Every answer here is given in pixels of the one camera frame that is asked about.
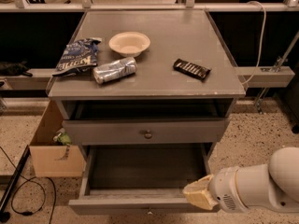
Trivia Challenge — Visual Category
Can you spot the crushed silver can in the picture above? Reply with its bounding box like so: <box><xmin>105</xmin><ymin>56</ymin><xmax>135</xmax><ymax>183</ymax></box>
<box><xmin>93</xmin><ymin>57</ymin><xmax>137</xmax><ymax>84</ymax></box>

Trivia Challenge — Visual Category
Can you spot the grey drawer cabinet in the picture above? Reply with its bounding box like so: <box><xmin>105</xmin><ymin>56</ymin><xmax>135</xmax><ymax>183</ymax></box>
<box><xmin>46</xmin><ymin>8</ymin><xmax>247</xmax><ymax>161</ymax></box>

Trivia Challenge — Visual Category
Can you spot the grey drawer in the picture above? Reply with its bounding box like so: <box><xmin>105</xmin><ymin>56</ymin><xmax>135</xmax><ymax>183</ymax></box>
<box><xmin>69</xmin><ymin>144</ymin><xmax>210</xmax><ymax>215</ymax></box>
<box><xmin>63</xmin><ymin>118</ymin><xmax>229</xmax><ymax>146</ymax></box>

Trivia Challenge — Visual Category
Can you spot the dark chocolate bar wrapper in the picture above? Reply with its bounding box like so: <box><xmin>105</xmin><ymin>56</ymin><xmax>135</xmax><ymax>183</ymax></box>
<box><xmin>173</xmin><ymin>59</ymin><xmax>210</xmax><ymax>81</ymax></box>

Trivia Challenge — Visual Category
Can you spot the green item in box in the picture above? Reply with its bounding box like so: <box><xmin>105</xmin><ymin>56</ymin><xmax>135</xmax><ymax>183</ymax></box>
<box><xmin>53</xmin><ymin>128</ymin><xmax>72</xmax><ymax>146</ymax></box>

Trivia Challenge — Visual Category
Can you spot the blue chip bag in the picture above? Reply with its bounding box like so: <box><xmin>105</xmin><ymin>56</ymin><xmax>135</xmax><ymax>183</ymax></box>
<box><xmin>52</xmin><ymin>37</ymin><xmax>102</xmax><ymax>77</ymax></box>

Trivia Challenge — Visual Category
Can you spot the grey top drawer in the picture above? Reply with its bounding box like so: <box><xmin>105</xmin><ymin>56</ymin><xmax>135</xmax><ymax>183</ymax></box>
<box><xmin>63</xmin><ymin>118</ymin><xmax>229</xmax><ymax>146</ymax></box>

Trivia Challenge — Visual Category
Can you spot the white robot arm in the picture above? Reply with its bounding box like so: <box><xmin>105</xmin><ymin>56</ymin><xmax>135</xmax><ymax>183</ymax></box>
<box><xmin>183</xmin><ymin>147</ymin><xmax>299</xmax><ymax>213</ymax></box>

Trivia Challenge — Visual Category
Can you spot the white hanging cable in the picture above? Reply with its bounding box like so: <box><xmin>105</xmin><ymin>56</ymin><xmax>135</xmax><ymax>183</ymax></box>
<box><xmin>240</xmin><ymin>0</ymin><xmax>268</xmax><ymax>86</ymax></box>

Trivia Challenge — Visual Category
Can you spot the white paper bowl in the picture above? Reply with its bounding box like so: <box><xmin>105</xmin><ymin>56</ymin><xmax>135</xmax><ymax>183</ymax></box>
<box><xmin>108</xmin><ymin>32</ymin><xmax>150</xmax><ymax>57</ymax></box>

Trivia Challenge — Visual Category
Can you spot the black floor bar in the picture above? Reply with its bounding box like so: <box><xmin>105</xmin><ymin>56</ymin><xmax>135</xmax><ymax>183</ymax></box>
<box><xmin>0</xmin><ymin>147</ymin><xmax>30</xmax><ymax>224</ymax></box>

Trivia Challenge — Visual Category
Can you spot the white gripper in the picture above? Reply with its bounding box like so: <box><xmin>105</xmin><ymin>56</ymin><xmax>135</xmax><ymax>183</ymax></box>
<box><xmin>182</xmin><ymin>166</ymin><xmax>249</xmax><ymax>213</ymax></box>

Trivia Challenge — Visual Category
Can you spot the cardboard box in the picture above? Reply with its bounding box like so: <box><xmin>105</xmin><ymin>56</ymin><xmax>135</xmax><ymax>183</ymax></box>
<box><xmin>29</xmin><ymin>101</ymin><xmax>85</xmax><ymax>177</ymax></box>

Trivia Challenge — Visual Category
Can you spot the black object on ledge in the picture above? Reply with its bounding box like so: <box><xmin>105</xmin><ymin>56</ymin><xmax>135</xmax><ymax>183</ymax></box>
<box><xmin>0</xmin><ymin>61</ymin><xmax>33</xmax><ymax>77</ymax></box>

